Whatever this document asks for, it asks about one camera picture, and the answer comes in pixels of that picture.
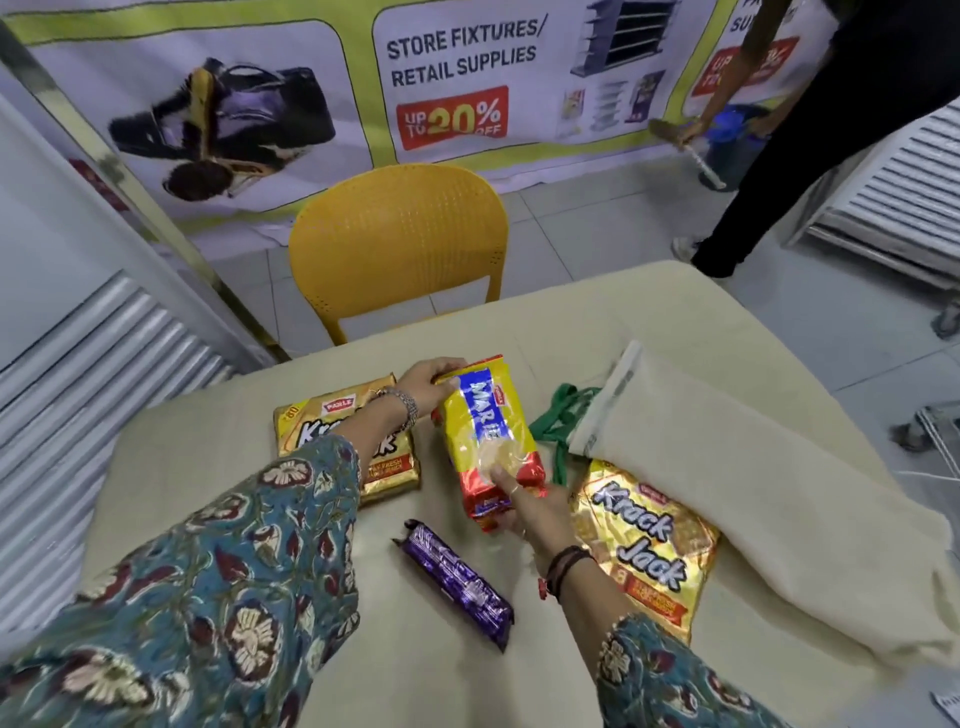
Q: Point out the person's right hand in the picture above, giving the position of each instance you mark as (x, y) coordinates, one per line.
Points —
(544, 525)

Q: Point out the person's left hand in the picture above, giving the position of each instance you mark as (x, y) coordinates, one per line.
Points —
(431, 386)

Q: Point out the yellow Marie biscuit packet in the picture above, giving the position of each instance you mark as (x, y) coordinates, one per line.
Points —
(487, 420)

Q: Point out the gold Krack Jack packet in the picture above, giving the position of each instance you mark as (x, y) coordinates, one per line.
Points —
(645, 540)
(315, 427)

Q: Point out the purple biscuit packet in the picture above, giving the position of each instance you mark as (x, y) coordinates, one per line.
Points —
(457, 585)

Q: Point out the person's left forearm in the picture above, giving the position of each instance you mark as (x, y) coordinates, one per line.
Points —
(225, 562)

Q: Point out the person's right forearm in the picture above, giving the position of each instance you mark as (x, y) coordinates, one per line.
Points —
(585, 600)

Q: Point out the silver wristwatch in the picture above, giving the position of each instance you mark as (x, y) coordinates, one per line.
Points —
(405, 405)

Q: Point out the beige plastic table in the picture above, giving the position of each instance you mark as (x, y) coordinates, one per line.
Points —
(562, 322)

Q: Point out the yellow plastic chair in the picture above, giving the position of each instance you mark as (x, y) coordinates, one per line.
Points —
(397, 240)

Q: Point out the green white promotional banner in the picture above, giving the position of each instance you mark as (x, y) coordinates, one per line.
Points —
(465, 45)

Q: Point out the straw broom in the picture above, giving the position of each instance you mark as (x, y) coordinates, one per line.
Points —
(705, 169)

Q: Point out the metal pole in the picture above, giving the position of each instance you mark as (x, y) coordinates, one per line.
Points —
(112, 172)

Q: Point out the blue dustpan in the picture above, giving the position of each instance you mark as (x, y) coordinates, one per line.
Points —
(731, 124)

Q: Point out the metal trolley base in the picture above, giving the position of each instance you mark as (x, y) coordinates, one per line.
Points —
(937, 420)

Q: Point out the white power strip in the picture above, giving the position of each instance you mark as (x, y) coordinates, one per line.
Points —
(946, 709)

